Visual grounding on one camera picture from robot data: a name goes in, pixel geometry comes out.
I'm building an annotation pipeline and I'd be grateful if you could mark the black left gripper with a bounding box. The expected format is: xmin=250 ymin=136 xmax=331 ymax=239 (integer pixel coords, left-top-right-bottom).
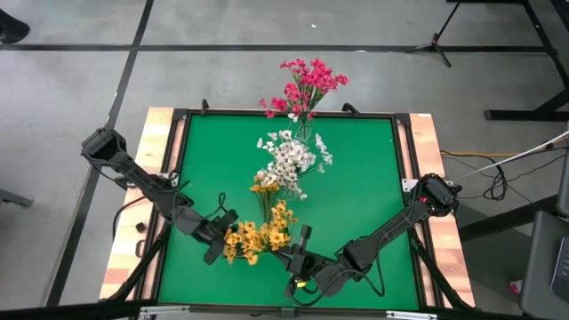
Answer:
xmin=195 ymin=209 xmax=239 ymax=267

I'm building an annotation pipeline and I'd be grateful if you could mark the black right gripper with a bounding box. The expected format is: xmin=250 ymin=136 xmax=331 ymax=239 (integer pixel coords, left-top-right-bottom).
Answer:
xmin=271 ymin=225 xmax=312 ymax=279

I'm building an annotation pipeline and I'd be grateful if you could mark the red artificial flower bunch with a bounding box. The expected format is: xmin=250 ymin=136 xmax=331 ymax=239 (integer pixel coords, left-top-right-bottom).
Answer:
xmin=301 ymin=57 xmax=350 ymax=128
xmin=259 ymin=97 xmax=319 ymax=130
xmin=278 ymin=59 xmax=312 ymax=125

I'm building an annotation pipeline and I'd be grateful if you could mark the round clear glass vase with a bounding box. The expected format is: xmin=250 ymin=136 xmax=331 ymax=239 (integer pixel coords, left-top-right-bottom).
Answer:
xmin=284 ymin=181 xmax=303 ymax=201

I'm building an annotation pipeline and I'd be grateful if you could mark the narrow clear glass vase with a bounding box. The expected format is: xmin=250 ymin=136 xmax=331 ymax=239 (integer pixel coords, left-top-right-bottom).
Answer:
xmin=296 ymin=119 xmax=313 ymax=142

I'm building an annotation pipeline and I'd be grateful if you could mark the green table mat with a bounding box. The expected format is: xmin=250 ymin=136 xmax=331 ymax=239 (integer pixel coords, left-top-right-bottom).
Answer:
xmin=157 ymin=114 xmax=420 ymax=311

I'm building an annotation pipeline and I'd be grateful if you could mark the black crossbeam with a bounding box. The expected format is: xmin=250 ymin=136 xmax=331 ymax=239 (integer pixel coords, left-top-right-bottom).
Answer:
xmin=0 ymin=300 xmax=569 ymax=320

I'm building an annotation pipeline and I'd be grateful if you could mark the grey chair base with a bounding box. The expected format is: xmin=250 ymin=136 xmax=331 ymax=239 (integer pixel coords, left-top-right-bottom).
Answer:
xmin=0 ymin=188 xmax=35 ymax=209

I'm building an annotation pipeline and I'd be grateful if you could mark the black floor beam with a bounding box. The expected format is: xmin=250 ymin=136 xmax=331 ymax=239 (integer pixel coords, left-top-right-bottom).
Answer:
xmin=457 ymin=194 xmax=565 ymax=242

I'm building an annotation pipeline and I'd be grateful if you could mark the grey chair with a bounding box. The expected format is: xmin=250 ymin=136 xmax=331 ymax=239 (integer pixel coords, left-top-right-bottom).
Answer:
xmin=519 ymin=208 xmax=569 ymax=320

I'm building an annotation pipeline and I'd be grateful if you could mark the black tripod stand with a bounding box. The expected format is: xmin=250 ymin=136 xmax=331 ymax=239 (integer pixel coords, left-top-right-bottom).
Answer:
xmin=404 ymin=0 xmax=468 ymax=68

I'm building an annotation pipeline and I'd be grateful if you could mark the silver pole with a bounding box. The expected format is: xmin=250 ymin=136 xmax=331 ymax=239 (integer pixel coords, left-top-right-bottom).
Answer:
xmin=455 ymin=131 xmax=569 ymax=182

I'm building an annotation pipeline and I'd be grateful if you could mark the dark laptop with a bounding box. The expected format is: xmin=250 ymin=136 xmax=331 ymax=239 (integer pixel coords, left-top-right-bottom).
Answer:
xmin=549 ymin=235 xmax=569 ymax=303

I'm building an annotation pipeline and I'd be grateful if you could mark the person's shoe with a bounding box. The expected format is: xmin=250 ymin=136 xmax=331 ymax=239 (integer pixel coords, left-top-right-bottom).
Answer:
xmin=0 ymin=7 xmax=31 ymax=44

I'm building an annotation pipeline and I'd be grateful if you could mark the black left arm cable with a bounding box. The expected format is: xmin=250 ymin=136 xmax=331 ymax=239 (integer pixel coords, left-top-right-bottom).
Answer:
xmin=206 ymin=192 xmax=228 ymax=220

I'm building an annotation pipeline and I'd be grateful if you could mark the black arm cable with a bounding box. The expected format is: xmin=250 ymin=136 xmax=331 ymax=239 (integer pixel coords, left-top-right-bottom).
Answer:
xmin=286 ymin=246 xmax=387 ymax=308
xmin=206 ymin=192 xmax=228 ymax=220

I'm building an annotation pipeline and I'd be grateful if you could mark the black diagonal frame strut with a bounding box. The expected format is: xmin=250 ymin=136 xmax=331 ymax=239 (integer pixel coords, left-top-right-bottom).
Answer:
xmin=411 ymin=235 xmax=475 ymax=310
xmin=106 ymin=228 xmax=171 ymax=303

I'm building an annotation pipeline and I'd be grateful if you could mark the silver aluminium bracket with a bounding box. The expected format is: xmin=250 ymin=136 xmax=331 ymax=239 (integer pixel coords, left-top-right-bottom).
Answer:
xmin=139 ymin=304 xmax=191 ymax=319
xmin=385 ymin=309 xmax=439 ymax=320

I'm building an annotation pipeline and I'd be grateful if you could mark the black floor cable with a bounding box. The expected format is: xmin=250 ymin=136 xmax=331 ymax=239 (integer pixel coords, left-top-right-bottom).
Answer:
xmin=110 ymin=197 xmax=148 ymax=232

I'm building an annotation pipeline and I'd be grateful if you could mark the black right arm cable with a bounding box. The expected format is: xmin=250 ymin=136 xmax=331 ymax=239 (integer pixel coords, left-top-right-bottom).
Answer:
xmin=286 ymin=246 xmax=387 ymax=308

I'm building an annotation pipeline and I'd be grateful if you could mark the black table frame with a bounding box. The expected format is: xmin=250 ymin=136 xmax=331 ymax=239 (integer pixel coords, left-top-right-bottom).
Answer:
xmin=135 ymin=108 xmax=444 ymax=312

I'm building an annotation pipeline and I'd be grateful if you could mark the yellow power cable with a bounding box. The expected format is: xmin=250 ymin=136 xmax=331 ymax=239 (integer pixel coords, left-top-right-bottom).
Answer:
xmin=439 ymin=149 xmax=508 ymax=159

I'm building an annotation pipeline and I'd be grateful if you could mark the black cable bundle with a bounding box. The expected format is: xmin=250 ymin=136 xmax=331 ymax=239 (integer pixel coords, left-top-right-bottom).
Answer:
xmin=444 ymin=153 xmax=569 ymax=202

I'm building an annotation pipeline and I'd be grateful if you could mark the black desk leg frame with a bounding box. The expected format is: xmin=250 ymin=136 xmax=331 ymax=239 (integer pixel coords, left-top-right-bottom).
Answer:
xmin=446 ymin=0 xmax=569 ymax=122

